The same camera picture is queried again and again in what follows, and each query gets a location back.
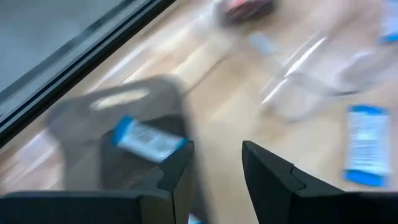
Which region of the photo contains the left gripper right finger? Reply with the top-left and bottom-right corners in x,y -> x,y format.
242,140 -> 346,224

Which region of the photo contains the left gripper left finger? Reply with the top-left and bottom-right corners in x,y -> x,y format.
138,140 -> 195,224

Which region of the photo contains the brown candy bar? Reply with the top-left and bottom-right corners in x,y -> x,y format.
221,0 -> 277,25

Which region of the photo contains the smoky grey translucent bin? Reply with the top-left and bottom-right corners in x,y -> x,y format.
45,74 -> 214,224

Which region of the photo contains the clear plastic bin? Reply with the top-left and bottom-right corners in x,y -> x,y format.
248,29 -> 398,124

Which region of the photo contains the black aluminium frame rail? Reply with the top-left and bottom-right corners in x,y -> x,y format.
0,0 -> 177,147

